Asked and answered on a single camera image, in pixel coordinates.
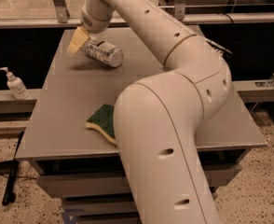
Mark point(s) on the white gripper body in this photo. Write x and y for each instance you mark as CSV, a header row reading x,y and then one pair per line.
x,y
92,24

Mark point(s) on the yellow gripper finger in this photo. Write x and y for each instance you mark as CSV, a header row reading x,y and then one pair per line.
x,y
80,37

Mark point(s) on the clear plastic water bottle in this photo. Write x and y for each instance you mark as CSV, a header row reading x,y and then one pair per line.
x,y
104,51

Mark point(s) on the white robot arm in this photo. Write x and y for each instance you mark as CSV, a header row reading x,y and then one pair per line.
x,y
155,118

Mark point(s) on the white pump dispenser bottle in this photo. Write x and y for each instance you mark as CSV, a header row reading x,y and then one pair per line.
x,y
16,85

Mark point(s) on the green yellow sponge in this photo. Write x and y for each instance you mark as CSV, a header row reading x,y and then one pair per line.
x,y
102,121

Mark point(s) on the blue vinegar chips bag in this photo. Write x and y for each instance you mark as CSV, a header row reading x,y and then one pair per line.
x,y
220,49

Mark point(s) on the grey drawer cabinet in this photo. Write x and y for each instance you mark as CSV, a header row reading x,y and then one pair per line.
x,y
80,166

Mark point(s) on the black stand leg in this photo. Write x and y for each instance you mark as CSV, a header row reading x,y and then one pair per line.
x,y
9,195

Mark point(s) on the metal window rail frame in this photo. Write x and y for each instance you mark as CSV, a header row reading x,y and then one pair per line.
x,y
66,13

